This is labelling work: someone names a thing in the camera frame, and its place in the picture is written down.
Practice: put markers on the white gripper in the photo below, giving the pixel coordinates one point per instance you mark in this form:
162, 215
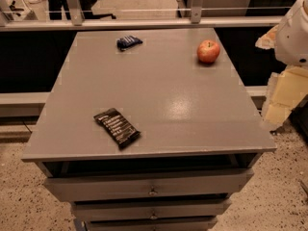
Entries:
293, 38

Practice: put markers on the red apple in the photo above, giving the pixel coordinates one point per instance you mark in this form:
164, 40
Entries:
208, 51

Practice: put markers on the black rxbar chocolate wrapper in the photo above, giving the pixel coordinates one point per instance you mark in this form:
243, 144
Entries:
118, 127

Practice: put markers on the grey drawer cabinet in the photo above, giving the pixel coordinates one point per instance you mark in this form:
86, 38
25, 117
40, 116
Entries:
191, 116

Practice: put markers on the blue snack packet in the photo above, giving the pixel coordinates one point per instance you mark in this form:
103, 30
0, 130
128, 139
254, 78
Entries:
127, 42

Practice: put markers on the top grey drawer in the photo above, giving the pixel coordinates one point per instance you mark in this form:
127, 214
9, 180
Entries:
148, 185

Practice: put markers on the grey drawer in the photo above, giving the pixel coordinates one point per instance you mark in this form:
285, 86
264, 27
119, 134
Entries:
148, 185
151, 209
164, 224

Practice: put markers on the middle grey drawer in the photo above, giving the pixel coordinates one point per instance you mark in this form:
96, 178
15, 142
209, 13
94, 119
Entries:
151, 209

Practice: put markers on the bottom grey drawer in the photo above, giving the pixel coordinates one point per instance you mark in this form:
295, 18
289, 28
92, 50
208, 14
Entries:
164, 224

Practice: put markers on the black office chair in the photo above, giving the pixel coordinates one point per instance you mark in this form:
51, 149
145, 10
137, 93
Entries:
82, 0

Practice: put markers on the metal railing frame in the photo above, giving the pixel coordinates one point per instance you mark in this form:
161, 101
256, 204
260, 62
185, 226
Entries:
20, 15

